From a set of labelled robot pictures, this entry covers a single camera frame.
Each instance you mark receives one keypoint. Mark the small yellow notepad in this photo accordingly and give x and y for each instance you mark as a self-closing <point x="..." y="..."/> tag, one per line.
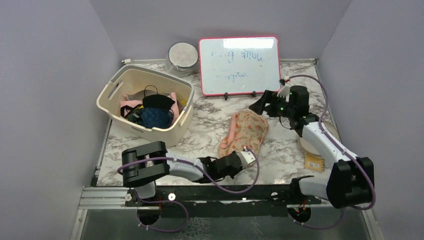
<point x="314" y="163"/>

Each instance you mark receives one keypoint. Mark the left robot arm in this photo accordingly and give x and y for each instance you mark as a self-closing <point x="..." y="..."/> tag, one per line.
<point x="143" y="165"/>

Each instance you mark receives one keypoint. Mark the round white disc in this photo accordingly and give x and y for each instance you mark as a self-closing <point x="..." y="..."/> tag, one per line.
<point x="308" y="147"/>

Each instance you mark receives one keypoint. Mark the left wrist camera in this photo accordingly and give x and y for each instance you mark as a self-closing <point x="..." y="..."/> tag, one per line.
<point x="247" y="157"/>

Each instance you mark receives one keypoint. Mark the floral mesh laundry bag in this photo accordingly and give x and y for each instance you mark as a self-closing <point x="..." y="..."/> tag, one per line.
<point x="246" y="129"/>

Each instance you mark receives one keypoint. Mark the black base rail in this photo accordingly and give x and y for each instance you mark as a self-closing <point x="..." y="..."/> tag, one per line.
<point x="203" y="201"/>

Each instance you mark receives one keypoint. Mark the black bra in basket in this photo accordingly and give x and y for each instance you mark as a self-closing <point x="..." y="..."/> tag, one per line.
<point x="157" y="101"/>

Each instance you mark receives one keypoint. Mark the white round mesh container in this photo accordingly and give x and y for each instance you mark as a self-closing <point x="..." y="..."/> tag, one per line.
<point x="181" y="59"/>

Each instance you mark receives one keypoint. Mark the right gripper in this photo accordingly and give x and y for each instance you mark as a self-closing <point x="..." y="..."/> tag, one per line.
<point x="259" y="106"/>

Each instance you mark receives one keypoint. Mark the pink framed whiteboard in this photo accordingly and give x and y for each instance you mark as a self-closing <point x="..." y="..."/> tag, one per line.
<point x="240" y="65"/>

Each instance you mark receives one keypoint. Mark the cream plastic laundry basket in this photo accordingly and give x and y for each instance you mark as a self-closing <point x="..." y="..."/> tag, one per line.
<point x="131" y="79"/>

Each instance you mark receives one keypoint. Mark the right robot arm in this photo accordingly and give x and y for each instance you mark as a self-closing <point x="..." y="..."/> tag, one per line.
<point x="351" y="180"/>

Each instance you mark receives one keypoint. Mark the blue lace garment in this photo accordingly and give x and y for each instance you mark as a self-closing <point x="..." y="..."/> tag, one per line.
<point x="153" y="118"/>

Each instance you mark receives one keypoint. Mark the pink garment in basket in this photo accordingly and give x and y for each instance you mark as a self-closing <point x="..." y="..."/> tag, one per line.
<point x="134" y="100"/>

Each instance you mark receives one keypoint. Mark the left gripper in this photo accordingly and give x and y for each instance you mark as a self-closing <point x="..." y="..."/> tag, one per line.
<point x="238" y="170"/>

